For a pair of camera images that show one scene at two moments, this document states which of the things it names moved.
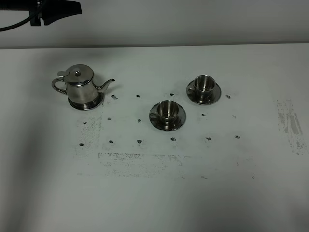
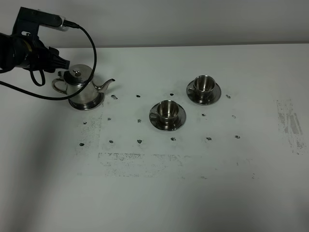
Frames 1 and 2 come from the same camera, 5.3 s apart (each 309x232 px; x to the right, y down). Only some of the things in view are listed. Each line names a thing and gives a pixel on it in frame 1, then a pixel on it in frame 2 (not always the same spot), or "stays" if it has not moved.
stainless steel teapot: x=77 y=83 stays
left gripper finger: x=50 y=10 to x=30 y=52
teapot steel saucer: x=89 y=106 stays
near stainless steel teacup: x=167 y=109 stays
